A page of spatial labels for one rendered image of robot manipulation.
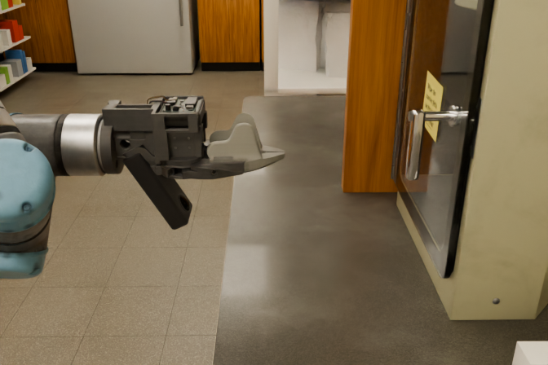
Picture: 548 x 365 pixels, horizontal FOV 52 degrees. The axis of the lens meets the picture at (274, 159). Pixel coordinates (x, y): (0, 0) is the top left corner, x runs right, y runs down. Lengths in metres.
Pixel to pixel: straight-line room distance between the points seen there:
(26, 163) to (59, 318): 1.88
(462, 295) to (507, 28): 0.33
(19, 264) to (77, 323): 1.69
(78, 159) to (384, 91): 0.55
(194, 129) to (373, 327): 0.34
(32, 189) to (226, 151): 0.23
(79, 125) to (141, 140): 0.07
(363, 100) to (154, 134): 0.47
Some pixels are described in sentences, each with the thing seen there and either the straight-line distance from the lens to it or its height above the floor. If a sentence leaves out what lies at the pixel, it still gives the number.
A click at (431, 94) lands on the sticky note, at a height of 1.20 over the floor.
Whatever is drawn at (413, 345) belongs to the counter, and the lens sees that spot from 0.73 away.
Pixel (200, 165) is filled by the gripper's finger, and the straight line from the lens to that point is 0.65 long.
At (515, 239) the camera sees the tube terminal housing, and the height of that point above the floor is 1.06.
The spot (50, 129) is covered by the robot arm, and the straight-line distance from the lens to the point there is 0.69.
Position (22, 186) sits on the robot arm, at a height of 1.20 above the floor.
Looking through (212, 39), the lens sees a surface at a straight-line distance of 5.71.
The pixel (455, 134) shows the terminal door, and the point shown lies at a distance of 0.69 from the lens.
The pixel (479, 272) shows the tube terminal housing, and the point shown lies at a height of 1.01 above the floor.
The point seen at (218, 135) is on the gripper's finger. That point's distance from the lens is 0.69.
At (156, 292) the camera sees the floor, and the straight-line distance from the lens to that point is 2.42.
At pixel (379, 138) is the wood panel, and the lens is 1.03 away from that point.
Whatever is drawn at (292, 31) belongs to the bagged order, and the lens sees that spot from 2.00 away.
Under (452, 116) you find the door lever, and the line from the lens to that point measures 0.69.
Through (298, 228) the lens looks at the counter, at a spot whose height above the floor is 0.94.
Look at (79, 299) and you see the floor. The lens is 2.47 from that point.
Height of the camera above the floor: 1.41
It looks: 23 degrees down
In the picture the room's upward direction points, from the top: straight up
